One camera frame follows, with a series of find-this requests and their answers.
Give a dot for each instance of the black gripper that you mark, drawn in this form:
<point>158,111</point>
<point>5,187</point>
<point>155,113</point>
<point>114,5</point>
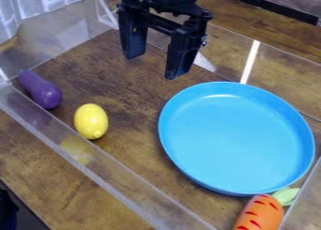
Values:
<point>178,18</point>

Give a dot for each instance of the orange toy carrot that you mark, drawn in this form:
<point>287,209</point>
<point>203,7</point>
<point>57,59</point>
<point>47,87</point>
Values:
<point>263,212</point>

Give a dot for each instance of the yellow toy lemon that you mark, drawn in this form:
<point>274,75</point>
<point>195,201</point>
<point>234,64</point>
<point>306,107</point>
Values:
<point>91,121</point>

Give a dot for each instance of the purple toy eggplant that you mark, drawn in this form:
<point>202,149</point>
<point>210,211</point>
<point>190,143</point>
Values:
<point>45,93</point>

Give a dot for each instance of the blue plastic plate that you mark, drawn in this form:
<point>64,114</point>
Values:
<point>235,138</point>

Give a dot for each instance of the clear acrylic enclosure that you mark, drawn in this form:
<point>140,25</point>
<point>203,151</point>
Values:
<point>115,183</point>

